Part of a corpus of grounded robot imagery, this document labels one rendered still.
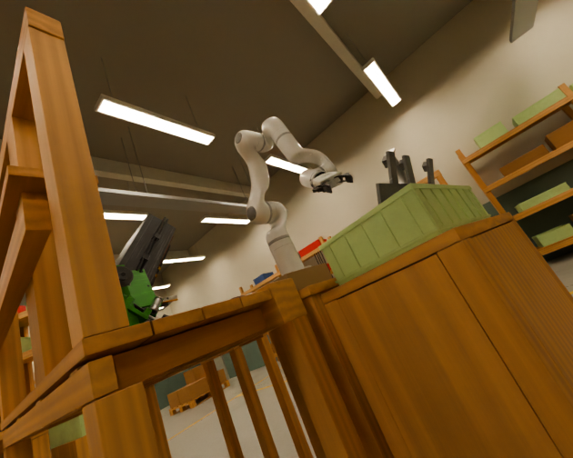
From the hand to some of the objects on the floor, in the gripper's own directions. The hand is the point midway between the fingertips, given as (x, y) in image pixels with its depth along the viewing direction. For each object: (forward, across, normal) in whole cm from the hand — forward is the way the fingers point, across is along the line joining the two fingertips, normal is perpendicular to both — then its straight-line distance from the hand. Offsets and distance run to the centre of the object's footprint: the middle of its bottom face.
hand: (339, 184), depth 104 cm
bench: (+24, +116, -109) cm, 161 cm away
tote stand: (+59, -10, -98) cm, 115 cm away
